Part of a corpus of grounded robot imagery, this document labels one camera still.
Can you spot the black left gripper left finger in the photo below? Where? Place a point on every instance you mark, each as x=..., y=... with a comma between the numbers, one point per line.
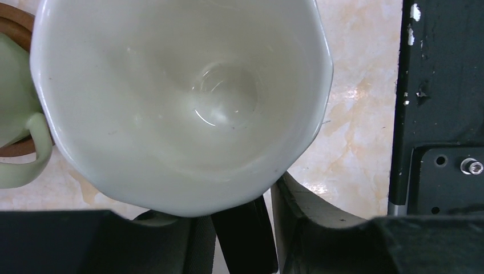
x=103, y=242

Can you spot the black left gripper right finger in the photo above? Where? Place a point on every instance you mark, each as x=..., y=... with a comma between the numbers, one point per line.
x=314, y=236

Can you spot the light green mug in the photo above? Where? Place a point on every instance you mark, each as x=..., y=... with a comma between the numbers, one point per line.
x=21, y=115

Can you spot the black mug white inside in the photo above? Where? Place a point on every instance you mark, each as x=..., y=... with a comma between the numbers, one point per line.
x=188, y=108

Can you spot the brown wooden coaster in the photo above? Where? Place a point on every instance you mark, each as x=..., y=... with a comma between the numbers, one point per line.
x=18, y=25

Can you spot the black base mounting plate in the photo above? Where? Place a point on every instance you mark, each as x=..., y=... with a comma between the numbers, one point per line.
x=437, y=156

